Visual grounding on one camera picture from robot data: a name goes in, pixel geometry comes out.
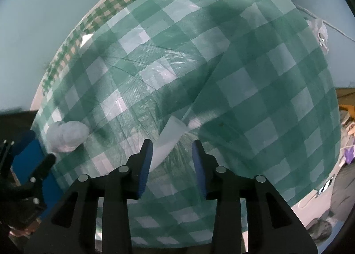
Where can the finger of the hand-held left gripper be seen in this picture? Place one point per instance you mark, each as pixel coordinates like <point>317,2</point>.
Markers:
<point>41,171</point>

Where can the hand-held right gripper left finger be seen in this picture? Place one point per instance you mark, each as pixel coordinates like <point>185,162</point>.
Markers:
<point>145,168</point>

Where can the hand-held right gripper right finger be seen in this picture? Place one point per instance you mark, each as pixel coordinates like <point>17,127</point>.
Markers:
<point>199,168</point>

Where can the clear plastic bag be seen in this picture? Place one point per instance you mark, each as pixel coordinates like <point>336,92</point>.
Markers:
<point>155,96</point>

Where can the white crumpled cloth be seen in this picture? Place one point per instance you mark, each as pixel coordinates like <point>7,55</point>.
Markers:
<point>66,135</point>

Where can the large black object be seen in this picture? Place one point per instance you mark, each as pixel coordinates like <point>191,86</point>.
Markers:
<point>16,123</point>

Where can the green checked tablecloth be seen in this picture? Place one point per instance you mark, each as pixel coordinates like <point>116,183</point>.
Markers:
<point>263,104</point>

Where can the black phone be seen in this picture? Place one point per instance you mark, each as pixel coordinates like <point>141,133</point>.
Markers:
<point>325,186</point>

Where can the grey fluffy item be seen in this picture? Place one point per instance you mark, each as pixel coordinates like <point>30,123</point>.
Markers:
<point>320,230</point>

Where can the purple item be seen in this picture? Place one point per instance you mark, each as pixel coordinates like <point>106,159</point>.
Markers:
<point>350,155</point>

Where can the white power adapter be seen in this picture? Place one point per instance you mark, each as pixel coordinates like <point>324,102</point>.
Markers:
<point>321,35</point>

